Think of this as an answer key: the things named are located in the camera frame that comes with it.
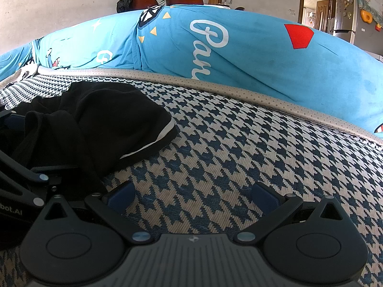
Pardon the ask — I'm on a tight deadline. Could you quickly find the silver refrigerator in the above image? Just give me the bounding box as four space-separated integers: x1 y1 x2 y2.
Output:
327 0 383 47

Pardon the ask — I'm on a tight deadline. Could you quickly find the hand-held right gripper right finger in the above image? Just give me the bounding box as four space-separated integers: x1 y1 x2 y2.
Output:
235 182 355 245

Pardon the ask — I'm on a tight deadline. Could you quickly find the black t-shirt with red print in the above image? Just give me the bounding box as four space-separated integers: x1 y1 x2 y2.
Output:
0 81 178 204

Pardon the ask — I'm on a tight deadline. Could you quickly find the houndstooth mat with grey trim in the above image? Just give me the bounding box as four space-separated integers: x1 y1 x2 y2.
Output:
0 66 383 287

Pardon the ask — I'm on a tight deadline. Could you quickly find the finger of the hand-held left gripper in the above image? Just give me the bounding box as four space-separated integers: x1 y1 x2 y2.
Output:
0 150 51 207
0 109 20 130

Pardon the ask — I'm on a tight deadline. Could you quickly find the blue printed blanket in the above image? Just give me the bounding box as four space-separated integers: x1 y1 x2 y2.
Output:
0 4 383 139

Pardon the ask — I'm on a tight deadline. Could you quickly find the brown framed kitchen doorway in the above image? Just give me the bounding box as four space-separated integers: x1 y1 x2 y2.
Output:
300 0 337 33

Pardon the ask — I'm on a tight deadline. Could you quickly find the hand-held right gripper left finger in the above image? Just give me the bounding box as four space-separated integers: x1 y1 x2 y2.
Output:
33 181 154 245

